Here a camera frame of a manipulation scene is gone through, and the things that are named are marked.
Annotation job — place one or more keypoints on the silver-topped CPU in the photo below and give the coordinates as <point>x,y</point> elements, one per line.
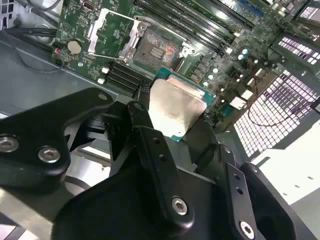
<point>175,107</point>

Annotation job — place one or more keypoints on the metal socket cover frame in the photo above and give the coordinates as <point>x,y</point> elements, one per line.
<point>94,37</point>

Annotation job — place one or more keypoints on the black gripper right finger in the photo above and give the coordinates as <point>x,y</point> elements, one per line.
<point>237,190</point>

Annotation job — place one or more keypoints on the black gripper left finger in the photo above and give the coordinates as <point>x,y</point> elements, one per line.
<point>32,140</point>

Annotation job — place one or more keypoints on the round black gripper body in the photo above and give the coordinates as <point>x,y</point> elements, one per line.
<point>112,212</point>

